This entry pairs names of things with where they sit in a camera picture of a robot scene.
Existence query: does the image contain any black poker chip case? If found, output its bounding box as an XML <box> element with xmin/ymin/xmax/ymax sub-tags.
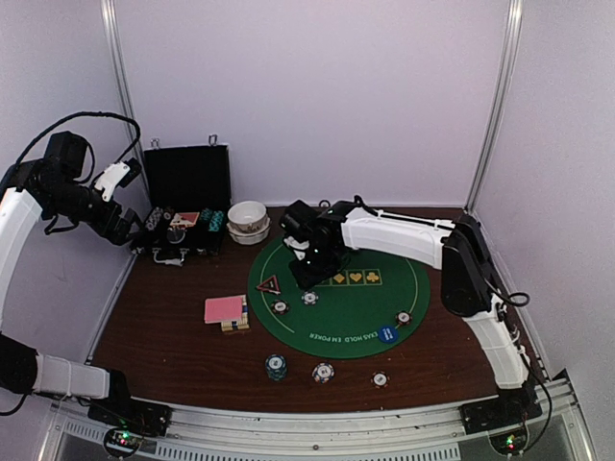
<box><xmin>131</xmin><ymin>135</ymin><xmax>232</xmax><ymax>266</ymax></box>

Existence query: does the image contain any white scalloped ceramic dish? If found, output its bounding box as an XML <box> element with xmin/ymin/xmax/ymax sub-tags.
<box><xmin>227</xmin><ymin>217</ymin><xmax>271</xmax><ymax>246</ymax></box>

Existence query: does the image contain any aluminium frame post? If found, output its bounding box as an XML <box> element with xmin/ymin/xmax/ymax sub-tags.
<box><xmin>100</xmin><ymin>0</ymin><xmax>151</xmax><ymax>203</ymax></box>
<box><xmin>465</xmin><ymin>0</ymin><xmax>524</xmax><ymax>213</ymax></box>

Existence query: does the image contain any clear round dealer button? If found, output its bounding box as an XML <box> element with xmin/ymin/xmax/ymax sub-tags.
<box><xmin>166</xmin><ymin>228</ymin><xmax>186</xmax><ymax>245</ymax></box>

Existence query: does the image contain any card deck in case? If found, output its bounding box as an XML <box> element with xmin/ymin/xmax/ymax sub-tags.
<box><xmin>169</xmin><ymin>212</ymin><xmax>200</xmax><ymax>229</ymax></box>

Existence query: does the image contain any blue white poker chip stack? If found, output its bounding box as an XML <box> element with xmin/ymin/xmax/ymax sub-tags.
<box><xmin>312</xmin><ymin>362</ymin><xmax>335</xmax><ymax>384</ymax></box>

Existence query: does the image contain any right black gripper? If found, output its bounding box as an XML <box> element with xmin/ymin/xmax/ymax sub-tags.
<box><xmin>289</xmin><ymin>244</ymin><xmax>342</xmax><ymax>290</ymax></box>

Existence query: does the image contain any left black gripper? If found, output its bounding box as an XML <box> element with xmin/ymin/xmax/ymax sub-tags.
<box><xmin>46</xmin><ymin>178</ymin><xmax>146</xmax><ymax>245</ymax></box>

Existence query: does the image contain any front aluminium rail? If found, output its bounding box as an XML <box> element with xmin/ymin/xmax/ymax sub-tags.
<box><xmin>35</xmin><ymin>377</ymin><xmax>598</xmax><ymax>460</ymax></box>

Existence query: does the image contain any blue cream chip row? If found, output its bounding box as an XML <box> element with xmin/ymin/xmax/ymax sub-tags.
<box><xmin>144</xmin><ymin>206</ymin><xmax>163</xmax><ymax>232</ymax></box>

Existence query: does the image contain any red playing card deck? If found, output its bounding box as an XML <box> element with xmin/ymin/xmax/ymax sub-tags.
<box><xmin>204</xmin><ymin>295</ymin><xmax>244</xmax><ymax>325</ymax></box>

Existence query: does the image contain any left aluminium frame post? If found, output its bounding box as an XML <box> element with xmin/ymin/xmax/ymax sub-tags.
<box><xmin>100</xmin><ymin>0</ymin><xmax>151</xmax><ymax>203</ymax></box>

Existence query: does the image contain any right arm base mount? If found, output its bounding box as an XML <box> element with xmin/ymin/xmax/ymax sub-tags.
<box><xmin>459</xmin><ymin>398</ymin><xmax>543</xmax><ymax>435</ymax></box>

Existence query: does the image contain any gold striped card box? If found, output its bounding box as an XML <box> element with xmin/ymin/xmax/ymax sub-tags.
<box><xmin>220</xmin><ymin>295</ymin><xmax>250</xmax><ymax>333</ymax></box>

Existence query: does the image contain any brown poker chip stack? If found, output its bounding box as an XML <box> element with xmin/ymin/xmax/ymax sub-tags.
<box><xmin>371</xmin><ymin>371</ymin><xmax>389</xmax><ymax>388</ymax></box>

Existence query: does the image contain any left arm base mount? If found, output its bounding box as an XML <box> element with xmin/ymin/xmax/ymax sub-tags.
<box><xmin>87</xmin><ymin>400</ymin><xmax>172</xmax><ymax>437</ymax></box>

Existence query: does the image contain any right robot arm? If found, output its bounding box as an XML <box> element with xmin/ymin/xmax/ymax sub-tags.
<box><xmin>280</xmin><ymin>196</ymin><xmax>537</xmax><ymax>425</ymax></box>

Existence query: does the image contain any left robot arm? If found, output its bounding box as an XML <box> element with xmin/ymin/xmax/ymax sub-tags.
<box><xmin>1</xmin><ymin>159</ymin><xmax>142</xmax><ymax>426</ymax></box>

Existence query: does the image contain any right aluminium frame post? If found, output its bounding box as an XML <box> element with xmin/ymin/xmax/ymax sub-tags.
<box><xmin>465</xmin><ymin>0</ymin><xmax>524</xmax><ymax>213</ymax></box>

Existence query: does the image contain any red triangular all-in button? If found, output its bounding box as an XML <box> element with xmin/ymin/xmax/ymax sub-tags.
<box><xmin>256</xmin><ymin>275</ymin><xmax>282</xmax><ymax>295</ymax></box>

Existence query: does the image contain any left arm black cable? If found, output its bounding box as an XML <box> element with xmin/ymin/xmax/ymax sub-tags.
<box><xmin>12</xmin><ymin>110</ymin><xmax>142</xmax><ymax>169</ymax></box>

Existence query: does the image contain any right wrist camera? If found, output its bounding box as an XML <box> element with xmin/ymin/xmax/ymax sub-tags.
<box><xmin>279</xmin><ymin>200</ymin><xmax>333</xmax><ymax>251</ymax></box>

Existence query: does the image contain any blue small blind button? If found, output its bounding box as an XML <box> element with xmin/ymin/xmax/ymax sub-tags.
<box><xmin>378</xmin><ymin>326</ymin><xmax>400</xmax><ymax>344</ymax></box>

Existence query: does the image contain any teal poker chip stack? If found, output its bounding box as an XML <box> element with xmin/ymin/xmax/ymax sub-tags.
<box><xmin>265</xmin><ymin>354</ymin><xmax>287</xmax><ymax>381</ymax></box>

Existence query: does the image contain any green round poker mat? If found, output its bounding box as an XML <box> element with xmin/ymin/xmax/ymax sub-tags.
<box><xmin>248</xmin><ymin>238</ymin><xmax>431</xmax><ymax>359</ymax></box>

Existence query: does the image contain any white ceramic bowl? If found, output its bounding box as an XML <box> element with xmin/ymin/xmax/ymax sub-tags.
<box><xmin>228</xmin><ymin>201</ymin><xmax>267</xmax><ymax>232</ymax></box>

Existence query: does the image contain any teal chip row in case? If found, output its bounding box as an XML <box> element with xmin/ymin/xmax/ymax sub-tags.
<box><xmin>208</xmin><ymin>210</ymin><xmax>225</xmax><ymax>232</ymax></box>

